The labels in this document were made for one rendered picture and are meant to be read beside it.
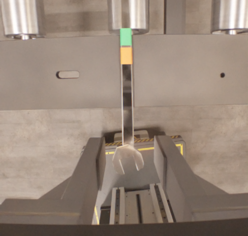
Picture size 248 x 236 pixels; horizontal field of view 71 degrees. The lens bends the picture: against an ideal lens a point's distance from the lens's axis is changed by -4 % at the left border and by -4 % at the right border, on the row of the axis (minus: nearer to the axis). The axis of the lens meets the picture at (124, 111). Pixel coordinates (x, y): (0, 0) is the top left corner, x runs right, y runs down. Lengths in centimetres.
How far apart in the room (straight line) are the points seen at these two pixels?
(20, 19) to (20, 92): 32
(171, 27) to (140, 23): 17
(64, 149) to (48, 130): 21
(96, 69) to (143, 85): 6
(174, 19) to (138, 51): 43
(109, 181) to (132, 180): 15
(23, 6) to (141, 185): 118
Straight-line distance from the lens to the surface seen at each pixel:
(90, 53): 23
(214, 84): 26
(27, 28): 56
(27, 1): 58
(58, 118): 155
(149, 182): 134
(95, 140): 16
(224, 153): 181
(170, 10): 66
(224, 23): 58
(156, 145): 16
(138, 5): 51
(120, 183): 133
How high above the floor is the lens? 140
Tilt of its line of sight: 76 degrees down
